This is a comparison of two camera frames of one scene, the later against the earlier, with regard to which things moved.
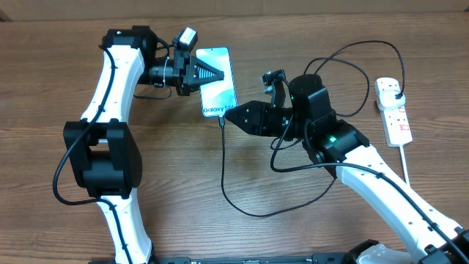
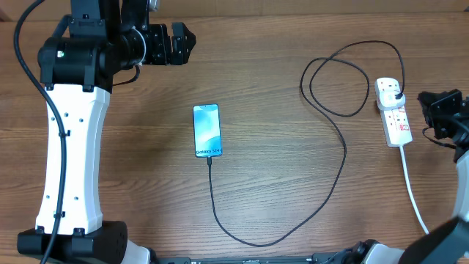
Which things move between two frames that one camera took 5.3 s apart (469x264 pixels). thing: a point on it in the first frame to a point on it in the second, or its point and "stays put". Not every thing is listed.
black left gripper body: (180, 72) to (157, 51)
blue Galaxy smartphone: (218, 97) to (207, 130)
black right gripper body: (275, 124) to (442, 113)
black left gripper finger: (200, 73) to (182, 41)
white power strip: (395, 120) stays put
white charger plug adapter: (386, 100) stays put
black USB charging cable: (305, 72) to (322, 59)
